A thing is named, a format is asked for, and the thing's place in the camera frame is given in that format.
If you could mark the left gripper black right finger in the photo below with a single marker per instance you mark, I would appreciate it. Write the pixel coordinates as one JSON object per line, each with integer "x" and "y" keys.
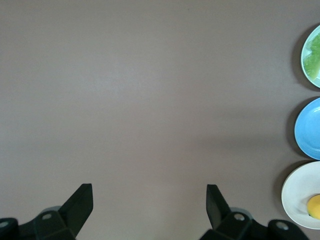
{"x": 217, "y": 212}

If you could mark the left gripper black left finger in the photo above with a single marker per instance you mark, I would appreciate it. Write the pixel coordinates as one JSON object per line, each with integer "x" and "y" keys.
{"x": 75, "y": 212}

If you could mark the yellow lemon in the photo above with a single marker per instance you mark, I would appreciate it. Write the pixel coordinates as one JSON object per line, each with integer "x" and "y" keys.
{"x": 314, "y": 206}

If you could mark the green lettuce leaf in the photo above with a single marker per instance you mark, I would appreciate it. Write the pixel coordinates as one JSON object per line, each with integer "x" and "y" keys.
{"x": 314, "y": 60}

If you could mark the pale beige round plate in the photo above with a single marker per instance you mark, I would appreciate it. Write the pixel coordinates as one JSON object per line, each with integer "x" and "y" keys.
{"x": 297, "y": 195}

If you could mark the blue round plate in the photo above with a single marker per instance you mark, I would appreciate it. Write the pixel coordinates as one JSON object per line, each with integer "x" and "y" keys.
{"x": 308, "y": 130}

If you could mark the brown table cover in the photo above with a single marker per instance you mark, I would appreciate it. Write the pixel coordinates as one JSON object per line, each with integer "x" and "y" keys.
{"x": 150, "y": 100}

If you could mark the light green round plate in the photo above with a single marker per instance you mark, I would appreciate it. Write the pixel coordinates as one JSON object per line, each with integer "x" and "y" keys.
{"x": 304, "y": 65}

